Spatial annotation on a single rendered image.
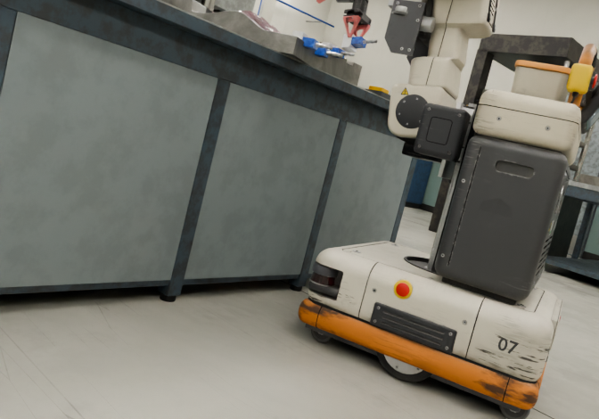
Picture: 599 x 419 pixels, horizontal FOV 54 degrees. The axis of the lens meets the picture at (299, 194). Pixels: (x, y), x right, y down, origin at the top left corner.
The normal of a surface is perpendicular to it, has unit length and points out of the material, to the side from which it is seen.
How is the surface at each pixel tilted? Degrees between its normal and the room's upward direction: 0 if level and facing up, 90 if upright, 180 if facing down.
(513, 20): 90
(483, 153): 90
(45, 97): 90
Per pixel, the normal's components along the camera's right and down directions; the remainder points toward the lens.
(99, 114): 0.76, 0.25
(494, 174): -0.43, -0.03
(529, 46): -0.69, -0.11
